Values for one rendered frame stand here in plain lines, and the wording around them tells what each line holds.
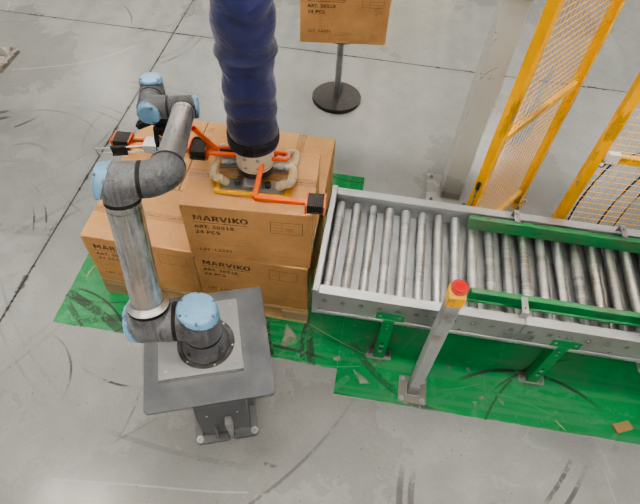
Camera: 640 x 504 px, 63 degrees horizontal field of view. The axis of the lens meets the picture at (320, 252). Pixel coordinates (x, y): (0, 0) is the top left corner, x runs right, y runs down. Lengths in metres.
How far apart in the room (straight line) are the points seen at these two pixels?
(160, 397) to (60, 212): 2.03
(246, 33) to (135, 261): 0.84
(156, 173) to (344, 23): 2.51
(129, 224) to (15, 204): 2.39
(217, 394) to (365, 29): 2.71
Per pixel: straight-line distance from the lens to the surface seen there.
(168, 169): 1.67
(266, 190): 2.40
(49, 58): 5.32
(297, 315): 3.04
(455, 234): 2.90
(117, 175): 1.66
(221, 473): 2.82
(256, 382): 2.14
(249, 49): 1.95
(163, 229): 2.88
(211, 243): 2.60
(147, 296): 1.93
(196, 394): 2.15
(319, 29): 3.93
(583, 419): 3.25
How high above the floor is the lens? 2.72
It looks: 53 degrees down
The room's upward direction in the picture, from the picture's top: 4 degrees clockwise
